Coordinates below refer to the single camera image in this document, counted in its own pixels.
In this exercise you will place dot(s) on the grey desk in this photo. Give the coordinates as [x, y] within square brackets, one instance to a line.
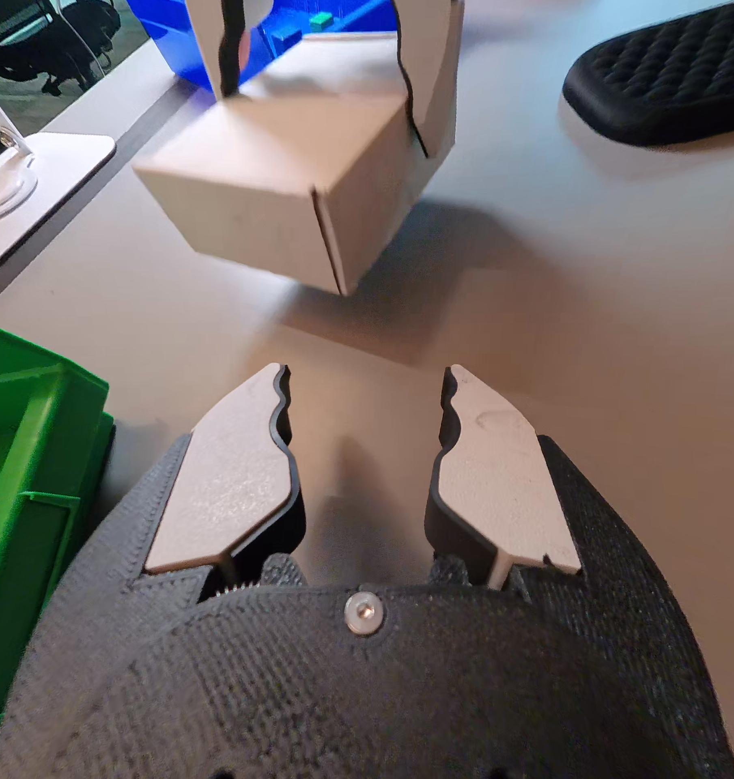
[555, 304]

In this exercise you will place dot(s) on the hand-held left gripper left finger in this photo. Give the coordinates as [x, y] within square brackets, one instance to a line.
[227, 487]

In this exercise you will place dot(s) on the black textured chair armrest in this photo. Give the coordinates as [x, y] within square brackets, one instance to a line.
[665, 79]

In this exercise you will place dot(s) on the green cube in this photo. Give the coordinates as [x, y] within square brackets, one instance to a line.
[321, 20]

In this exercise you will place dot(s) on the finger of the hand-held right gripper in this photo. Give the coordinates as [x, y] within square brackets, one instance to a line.
[208, 36]
[427, 42]

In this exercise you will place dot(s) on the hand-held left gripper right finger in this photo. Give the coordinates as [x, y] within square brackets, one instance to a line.
[500, 487]

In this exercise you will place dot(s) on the clear plastic holder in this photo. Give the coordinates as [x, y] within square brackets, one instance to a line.
[1, 182]

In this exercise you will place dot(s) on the white cardboard box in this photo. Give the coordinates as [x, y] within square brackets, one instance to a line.
[251, 182]

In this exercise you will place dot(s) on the green plastic bin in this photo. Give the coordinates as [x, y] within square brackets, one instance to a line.
[14, 548]

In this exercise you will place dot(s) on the blue cube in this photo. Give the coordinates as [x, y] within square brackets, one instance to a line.
[286, 41]

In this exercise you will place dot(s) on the blue plastic bin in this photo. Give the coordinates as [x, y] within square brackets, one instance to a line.
[172, 42]

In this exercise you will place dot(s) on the white rounded flat plate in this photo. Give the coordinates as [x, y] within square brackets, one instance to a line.
[56, 176]

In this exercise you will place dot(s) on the black office chair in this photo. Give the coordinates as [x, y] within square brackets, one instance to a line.
[38, 42]

